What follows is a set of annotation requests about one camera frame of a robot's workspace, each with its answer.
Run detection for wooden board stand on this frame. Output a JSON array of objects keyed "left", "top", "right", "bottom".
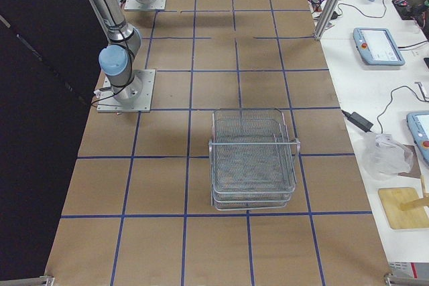
[{"left": 378, "top": 175, "right": 428, "bottom": 230}]

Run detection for teach pendant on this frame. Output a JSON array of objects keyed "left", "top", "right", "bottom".
[
  {"left": 406, "top": 111, "right": 429, "bottom": 164},
  {"left": 353, "top": 27, "right": 405, "bottom": 66}
]

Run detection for lower teach pendant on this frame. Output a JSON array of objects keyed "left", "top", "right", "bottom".
[{"left": 406, "top": 111, "right": 429, "bottom": 164}]

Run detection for black power adapter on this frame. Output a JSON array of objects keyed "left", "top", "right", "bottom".
[{"left": 342, "top": 111, "right": 373, "bottom": 133}]

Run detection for clear plastic bag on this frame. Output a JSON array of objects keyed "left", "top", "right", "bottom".
[{"left": 362, "top": 132, "right": 414, "bottom": 175}]

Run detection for silver wire mesh shelf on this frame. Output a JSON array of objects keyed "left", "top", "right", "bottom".
[{"left": 208, "top": 109, "right": 300, "bottom": 210}]

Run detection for upper teach pendant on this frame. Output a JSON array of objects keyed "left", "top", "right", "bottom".
[{"left": 353, "top": 27, "right": 405, "bottom": 66}]

